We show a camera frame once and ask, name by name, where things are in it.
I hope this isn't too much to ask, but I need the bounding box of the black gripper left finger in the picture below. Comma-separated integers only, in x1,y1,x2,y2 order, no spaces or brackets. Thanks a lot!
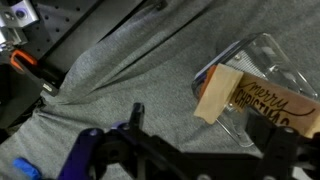
129,103,145,130

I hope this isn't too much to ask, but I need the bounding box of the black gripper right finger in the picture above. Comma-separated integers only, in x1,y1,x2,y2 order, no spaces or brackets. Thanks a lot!
245,112,284,158

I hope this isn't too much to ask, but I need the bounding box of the wooden Merry Christmas stamp block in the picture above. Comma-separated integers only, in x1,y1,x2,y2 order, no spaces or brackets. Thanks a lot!
230,73,320,138

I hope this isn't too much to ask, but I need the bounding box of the small clear plastic container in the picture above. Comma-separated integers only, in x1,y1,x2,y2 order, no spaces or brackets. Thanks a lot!
192,33,320,147

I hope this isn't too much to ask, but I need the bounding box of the grey tablecloth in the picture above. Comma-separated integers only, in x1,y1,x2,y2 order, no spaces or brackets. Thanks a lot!
0,0,320,180

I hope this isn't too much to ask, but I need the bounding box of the plain wooden stamp block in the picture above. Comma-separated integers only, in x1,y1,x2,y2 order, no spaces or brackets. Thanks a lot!
194,64,243,124

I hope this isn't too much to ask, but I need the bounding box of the blue clip on table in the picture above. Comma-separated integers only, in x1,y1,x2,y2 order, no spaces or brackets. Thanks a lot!
13,158,42,180

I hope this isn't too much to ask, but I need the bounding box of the orange handled black clamp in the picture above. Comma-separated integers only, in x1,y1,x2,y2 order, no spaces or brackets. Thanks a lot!
10,49,61,96

